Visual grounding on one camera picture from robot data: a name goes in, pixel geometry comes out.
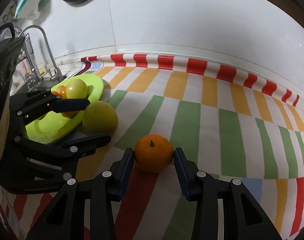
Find large steel kitchen faucet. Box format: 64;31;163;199
0;23;25;93

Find orange with stem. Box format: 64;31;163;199
134;134;174;173

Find large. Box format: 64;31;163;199
61;111;79;118

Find striped colourful table mat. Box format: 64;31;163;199
0;54;304;240

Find curved slim steel faucet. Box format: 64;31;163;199
19;24;64;82

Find green plastic plate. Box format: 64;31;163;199
25;74;104;145

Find large yellow-green apple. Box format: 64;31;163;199
82;101;118;135

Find large green apple on plate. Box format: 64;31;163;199
66;79;89;99

